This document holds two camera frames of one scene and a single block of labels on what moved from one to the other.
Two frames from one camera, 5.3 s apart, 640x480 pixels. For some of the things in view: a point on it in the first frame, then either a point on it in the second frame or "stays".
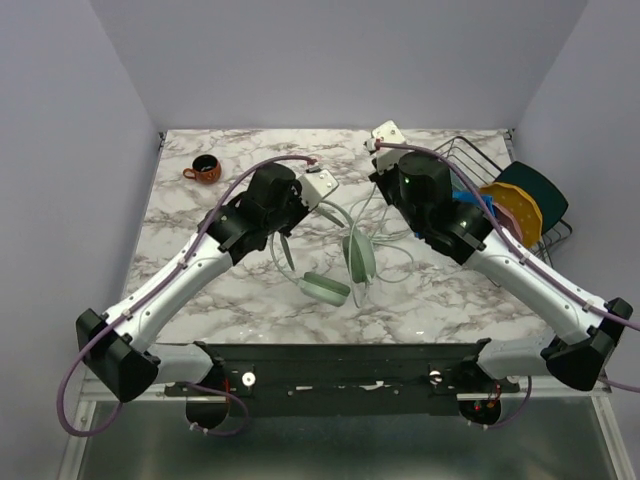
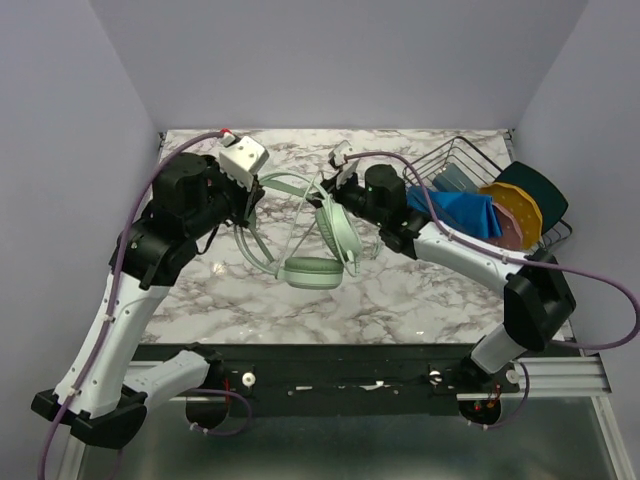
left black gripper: x=303 y=210 -> x=249 y=198
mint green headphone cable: x=378 y=239 -> x=307 y=234
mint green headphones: x=359 y=257 -> x=337 y=226
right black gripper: x=382 y=181 -> x=337 y=191
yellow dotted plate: x=522 y=206 stays
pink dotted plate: x=508 y=222 stays
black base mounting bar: x=347 y=377 stays
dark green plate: x=551 y=200 stays
